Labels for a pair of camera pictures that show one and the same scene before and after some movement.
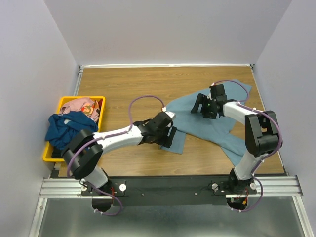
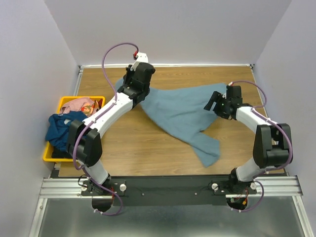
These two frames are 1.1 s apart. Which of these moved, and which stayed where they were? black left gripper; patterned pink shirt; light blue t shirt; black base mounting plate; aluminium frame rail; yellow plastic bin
Moved: light blue t shirt; black left gripper
Stayed: aluminium frame rail; black base mounting plate; yellow plastic bin; patterned pink shirt
